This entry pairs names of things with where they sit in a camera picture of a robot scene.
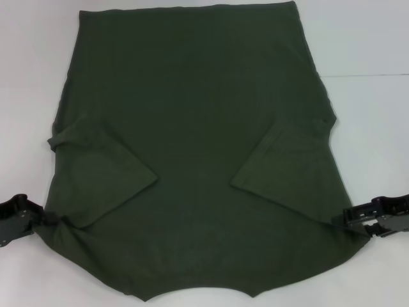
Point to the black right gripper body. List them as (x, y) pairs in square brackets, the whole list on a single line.
[(397, 224)]

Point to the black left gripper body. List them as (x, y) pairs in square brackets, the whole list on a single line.
[(12, 227)]

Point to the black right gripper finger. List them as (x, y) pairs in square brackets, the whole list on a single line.
[(374, 230), (361, 215)]

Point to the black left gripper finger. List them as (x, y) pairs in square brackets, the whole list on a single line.
[(41, 215)]

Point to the dark green t-shirt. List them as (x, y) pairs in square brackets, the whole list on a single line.
[(198, 128)]

